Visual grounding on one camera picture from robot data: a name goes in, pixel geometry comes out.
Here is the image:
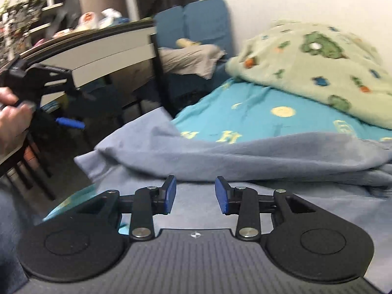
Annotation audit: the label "white plastic bags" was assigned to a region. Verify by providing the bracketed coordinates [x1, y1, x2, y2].
[75, 8, 127, 32]

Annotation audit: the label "person's leg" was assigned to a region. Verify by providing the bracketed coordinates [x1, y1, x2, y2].
[0, 176, 34, 294]

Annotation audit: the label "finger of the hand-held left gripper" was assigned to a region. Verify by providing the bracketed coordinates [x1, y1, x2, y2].
[34, 110, 86, 130]

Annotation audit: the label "teal printed bed sheet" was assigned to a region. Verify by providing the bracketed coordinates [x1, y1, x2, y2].
[43, 78, 392, 222]

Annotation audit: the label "white desk with dark top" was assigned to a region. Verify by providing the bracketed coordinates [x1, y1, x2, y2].
[0, 18, 163, 176]

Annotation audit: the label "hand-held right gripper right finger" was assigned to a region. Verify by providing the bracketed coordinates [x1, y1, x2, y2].
[215, 176, 317, 242]

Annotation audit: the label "person's left hand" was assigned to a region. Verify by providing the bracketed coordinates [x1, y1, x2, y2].
[0, 86, 34, 160]

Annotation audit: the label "grey-blue garment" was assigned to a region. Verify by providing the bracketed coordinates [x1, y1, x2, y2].
[74, 107, 392, 293]

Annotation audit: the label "black wooden chair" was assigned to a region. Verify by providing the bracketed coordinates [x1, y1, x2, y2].
[4, 129, 63, 201]

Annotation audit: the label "white shelf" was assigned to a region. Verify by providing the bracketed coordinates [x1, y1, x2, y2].
[29, 0, 78, 39]

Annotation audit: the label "green printed blanket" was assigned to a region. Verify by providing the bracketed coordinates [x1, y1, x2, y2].
[226, 20, 392, 129]

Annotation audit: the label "patterned hanging cloth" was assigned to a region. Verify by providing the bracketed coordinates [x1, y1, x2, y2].
[0, 0, 54, 63]

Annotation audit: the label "blue padded chair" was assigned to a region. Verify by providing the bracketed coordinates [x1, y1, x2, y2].
[155, 0, 235, 115]

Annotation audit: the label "beige cloth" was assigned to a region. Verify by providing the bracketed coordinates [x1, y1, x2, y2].
[159, 44, 226, 79]

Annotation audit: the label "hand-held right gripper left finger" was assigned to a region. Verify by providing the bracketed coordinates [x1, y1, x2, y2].
[75, 175, 177, 241]

